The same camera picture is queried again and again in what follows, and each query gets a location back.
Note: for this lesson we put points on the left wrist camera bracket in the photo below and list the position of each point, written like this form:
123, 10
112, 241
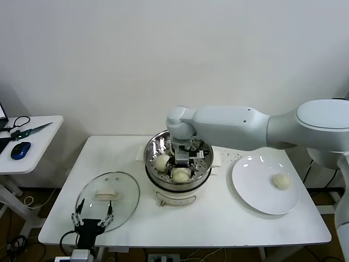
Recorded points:
62, 258

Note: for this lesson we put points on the large white plate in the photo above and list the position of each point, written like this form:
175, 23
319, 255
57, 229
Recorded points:
251, 185

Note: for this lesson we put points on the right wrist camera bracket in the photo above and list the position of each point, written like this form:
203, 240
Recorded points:
199, 154

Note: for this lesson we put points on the white side table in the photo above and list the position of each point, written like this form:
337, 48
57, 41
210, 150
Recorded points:
41, 152

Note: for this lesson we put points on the round glass pot lid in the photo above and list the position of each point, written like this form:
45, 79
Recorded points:
122, 185

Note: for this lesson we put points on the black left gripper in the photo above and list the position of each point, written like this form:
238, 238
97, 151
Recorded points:
88, 227

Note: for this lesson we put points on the black laptop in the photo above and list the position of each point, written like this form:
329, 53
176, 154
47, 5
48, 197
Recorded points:
2, 112

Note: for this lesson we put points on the flat black pad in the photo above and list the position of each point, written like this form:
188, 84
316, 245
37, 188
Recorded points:
3, 143

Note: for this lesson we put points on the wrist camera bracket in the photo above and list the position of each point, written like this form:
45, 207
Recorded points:
62, 258
199, 154

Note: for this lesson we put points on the white steamed baozi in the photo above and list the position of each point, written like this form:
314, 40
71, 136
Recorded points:
280, 181
180, 177
161, 163

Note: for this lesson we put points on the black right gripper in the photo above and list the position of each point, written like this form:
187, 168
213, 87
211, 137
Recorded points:
182, 157

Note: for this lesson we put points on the stainless steel steamer basket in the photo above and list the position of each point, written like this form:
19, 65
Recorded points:
152, 150

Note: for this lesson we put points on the blue computer mouse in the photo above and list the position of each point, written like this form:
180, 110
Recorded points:
20, 151

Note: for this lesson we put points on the green pointed tool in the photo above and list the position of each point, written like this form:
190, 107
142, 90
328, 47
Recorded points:
23, 133

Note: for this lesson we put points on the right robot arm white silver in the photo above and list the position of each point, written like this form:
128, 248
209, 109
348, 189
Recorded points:
231, 125

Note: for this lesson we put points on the steel steamer pot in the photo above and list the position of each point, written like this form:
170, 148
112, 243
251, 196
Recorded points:
174, 197

